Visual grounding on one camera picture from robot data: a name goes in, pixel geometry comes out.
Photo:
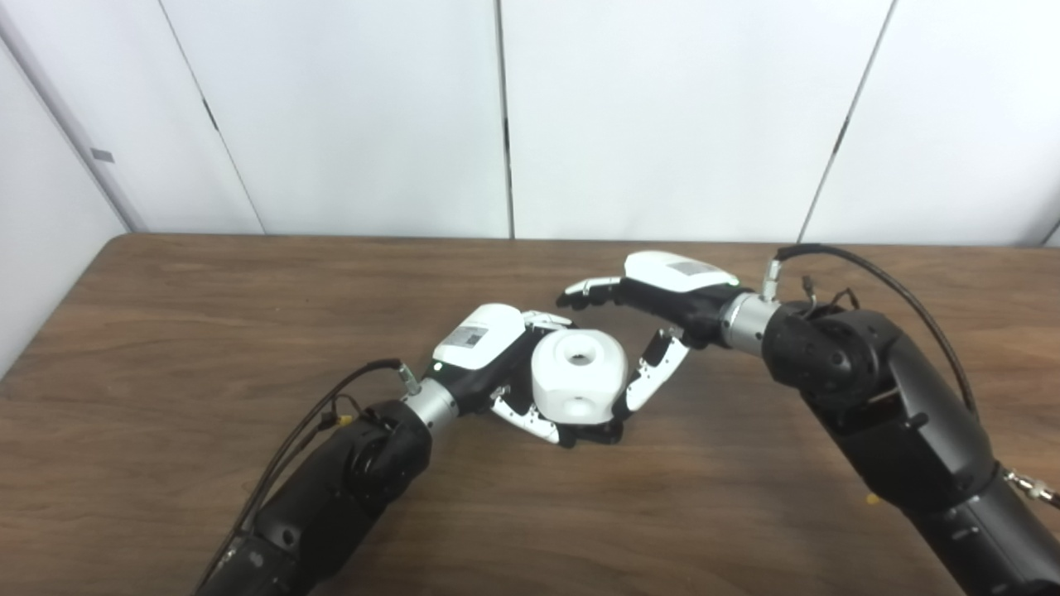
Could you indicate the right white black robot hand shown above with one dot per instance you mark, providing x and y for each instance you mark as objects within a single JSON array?
[{"x": 679, "y": 285}]

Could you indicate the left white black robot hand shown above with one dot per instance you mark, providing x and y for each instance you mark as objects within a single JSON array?
[{"x": 480, "y": 343}]

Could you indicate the round white plastic piece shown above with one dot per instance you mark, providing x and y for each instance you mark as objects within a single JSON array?
[{"x": 580, "y": 381}]

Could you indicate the black plastic holder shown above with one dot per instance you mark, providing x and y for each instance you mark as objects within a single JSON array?
[{"x": 600, "y": 432}]

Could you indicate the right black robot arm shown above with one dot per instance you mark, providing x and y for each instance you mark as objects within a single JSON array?
[{"x": 903, "y": 422}]

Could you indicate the small grey wall label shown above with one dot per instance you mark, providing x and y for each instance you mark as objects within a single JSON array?
[{"x": 102, "y": 155}]

